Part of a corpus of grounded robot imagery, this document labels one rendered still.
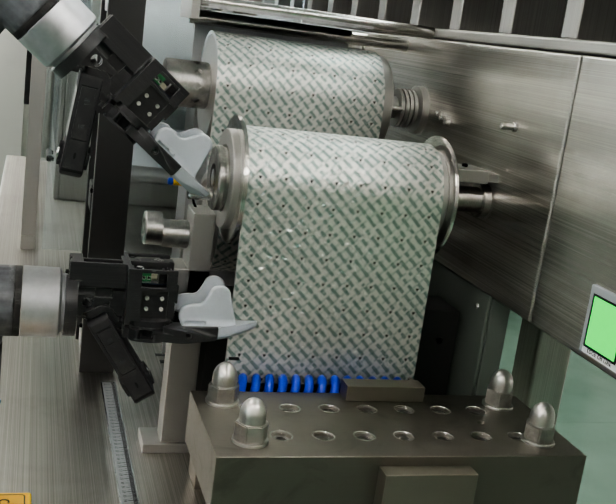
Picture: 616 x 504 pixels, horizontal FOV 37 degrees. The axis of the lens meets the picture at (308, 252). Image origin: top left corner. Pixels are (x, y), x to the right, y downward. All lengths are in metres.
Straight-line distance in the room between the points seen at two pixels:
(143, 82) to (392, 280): 0.36
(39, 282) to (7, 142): 5.63
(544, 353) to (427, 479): 0.48
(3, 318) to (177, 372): 0.25
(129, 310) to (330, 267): 0.23
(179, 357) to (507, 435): 0.40
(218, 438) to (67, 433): 0.34
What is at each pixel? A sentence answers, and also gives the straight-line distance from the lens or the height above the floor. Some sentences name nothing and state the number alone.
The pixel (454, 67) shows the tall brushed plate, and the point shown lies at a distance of 1.32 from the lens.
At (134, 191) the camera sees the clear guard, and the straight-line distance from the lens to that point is 2.06.
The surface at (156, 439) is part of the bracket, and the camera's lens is 1.20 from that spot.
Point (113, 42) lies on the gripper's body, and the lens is 1.02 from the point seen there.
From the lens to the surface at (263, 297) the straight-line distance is 1.06.
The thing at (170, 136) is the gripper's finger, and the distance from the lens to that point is 1.03.
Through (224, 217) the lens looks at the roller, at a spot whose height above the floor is 1.21.
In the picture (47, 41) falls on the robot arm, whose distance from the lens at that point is 1.00.
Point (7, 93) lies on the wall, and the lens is 6.58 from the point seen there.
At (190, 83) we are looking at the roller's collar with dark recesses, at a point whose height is 1.34.
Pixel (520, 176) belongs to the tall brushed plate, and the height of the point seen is 1.29.
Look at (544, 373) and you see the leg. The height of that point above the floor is 0.99.
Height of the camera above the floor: 1.42
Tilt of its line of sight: 13 degrees down
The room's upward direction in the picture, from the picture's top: 8 degrees clockwise
